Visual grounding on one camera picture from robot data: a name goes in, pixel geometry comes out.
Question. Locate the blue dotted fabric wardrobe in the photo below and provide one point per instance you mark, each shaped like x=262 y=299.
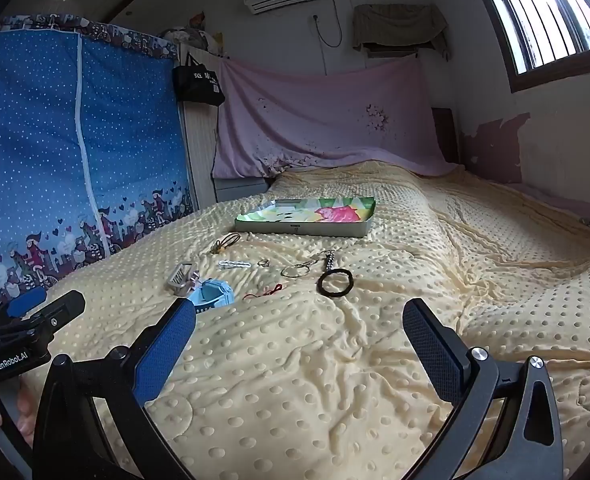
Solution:
x=35 y=135

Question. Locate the silver hair clip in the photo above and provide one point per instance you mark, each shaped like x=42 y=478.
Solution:
x=235 y=264

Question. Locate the colourful printed metal tray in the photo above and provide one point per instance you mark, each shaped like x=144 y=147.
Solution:
x=325 y=215

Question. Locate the clear claw hair clip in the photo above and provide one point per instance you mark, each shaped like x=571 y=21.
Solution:
x=180 y=277

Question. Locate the checkered hair clip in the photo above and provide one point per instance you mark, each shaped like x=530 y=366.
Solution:
x=332 y=262

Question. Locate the pink hanging sheet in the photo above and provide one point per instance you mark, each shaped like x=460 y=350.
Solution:
x=325 y=120

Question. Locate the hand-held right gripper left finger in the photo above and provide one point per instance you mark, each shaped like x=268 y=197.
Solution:
x=165 y=350

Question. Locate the dark brown headboard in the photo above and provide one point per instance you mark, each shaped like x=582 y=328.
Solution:
x=445 y=135

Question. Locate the light wooden cabinet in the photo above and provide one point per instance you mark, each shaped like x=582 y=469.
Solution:
x=200 y=160

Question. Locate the black tote bag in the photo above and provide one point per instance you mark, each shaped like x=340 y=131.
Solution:
x=197 y=82

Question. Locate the pile of cloth bundles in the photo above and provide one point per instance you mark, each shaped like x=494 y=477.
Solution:
x=195 y=37

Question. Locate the barred window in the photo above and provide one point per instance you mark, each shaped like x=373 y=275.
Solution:
x=550 y=10

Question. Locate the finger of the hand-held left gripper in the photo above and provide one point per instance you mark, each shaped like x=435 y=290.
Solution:
x=25 y=301
x=62 y=306

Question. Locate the yellow dotted blanket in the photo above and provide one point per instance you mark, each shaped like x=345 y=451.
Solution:
x=325 y=360

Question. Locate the linked silver rings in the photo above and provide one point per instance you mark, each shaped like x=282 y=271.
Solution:
x=295 y=277

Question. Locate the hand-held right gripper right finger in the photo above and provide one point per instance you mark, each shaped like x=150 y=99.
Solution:
x=430 y=350

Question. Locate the light blue watch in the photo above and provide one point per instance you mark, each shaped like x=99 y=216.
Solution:
x=220 y=294

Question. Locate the olive draped cloth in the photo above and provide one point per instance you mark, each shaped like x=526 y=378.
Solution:
x=400 y=22

